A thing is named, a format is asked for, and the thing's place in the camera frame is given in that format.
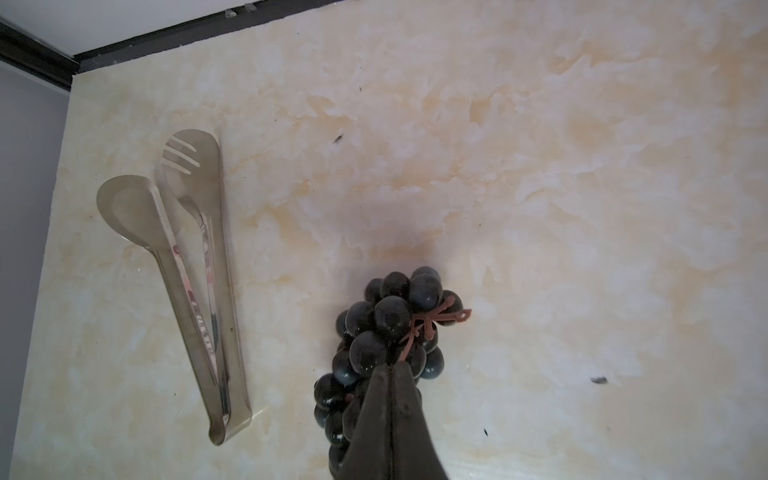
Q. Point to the dark purple grape bunch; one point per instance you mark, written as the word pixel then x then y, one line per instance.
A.
pixel 398 320

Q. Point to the silver metal tongs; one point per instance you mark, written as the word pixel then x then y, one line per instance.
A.
pixel 133 206

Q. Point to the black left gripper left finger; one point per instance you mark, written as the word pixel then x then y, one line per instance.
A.
pixel 369 454

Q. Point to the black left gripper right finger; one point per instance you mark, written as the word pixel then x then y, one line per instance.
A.
pixel 413 455

